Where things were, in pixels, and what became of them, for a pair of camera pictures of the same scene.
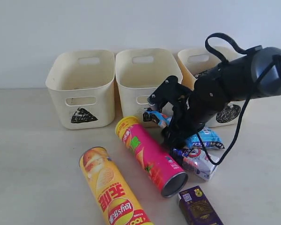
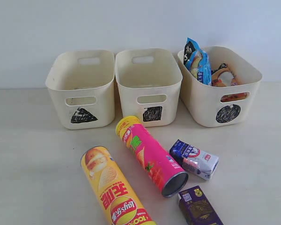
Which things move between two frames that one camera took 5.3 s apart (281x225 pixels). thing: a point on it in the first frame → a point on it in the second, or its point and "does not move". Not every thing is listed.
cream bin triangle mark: (82, 83) does not move
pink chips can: (157, 161) does not move
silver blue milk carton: (195, 160) does not move
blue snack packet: (209, 139) → (197, 62)
